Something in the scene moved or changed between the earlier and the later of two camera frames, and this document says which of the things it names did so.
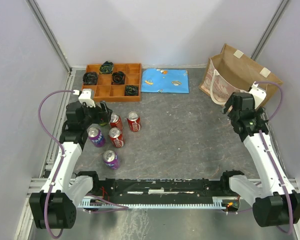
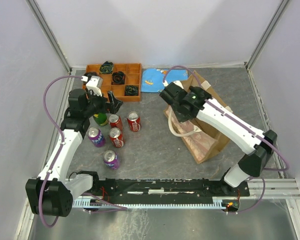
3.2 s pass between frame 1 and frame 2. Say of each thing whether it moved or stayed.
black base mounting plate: stayed
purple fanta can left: stayed
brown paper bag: moved
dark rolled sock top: stayed
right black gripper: moved
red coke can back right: stayed
